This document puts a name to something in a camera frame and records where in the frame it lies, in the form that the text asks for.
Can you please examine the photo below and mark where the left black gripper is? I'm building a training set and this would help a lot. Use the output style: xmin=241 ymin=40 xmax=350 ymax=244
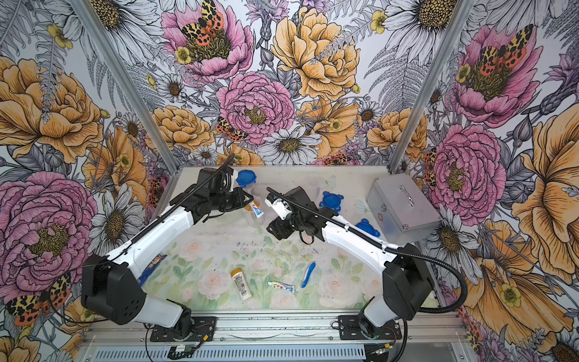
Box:
xmin=210 ymin=188 xmax=253 ymax=213

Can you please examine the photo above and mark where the blue lid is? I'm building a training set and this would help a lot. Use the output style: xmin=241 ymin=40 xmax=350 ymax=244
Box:
xmin=236 ymin=170 xmax=257 ymax=189
xmin=319 ymin=191 xmax=344 ymax=212
xmin=356 ymin=219 xmax=381 ymax=238

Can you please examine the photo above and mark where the clear plastic cup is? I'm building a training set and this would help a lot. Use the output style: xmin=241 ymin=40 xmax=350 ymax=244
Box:
xmin=244 ymin=184 xmax=266 ymax=229

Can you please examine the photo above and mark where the blue toothbrush case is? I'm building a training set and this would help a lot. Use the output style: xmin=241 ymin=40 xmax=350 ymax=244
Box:
xmin=301 ymin=262 xmax=316 ymax=288

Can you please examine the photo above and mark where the toothpaste tube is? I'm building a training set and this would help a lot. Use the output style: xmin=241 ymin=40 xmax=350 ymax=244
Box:
xmin=268 ymin=281 xmax=295 ymax=293
xmin=250 ymin=201 xmax=264 ymax=219

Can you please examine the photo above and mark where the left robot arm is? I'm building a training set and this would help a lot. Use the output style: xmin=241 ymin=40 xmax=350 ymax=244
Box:
xmin=81 ymin=165 xmax=253 ymax=339

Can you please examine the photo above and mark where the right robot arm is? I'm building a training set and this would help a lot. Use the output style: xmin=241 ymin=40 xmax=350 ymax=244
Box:
xmin=266 ymin=186 xmax=434 ymax=338

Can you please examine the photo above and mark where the white bottle near front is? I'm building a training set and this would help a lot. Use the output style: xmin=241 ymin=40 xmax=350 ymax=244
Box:
xmin=231 ymin=268 xmax=253 ymax=301

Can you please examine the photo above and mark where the silver metal case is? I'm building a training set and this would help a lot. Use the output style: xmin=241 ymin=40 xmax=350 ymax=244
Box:
xmin=366 ymin=173 xmax=441 ymax=245

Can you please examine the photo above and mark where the blue white packet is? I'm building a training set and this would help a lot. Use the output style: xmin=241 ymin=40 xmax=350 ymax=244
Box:
xmin=138 ymin=254 xmax=167 ymax=287

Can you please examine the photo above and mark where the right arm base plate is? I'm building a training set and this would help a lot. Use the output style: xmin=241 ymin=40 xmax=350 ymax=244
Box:
xmin=331 ymin=315 xmax=403 ymax=342

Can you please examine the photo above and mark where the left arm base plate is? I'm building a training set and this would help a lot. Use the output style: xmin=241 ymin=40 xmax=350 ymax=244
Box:
xmin=149 ymin=316 xmax=217 ymax=342

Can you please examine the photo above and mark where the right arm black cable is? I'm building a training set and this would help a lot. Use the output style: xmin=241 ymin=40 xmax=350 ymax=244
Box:
xmin=265 ymin=186 xmax=469 ymax=362

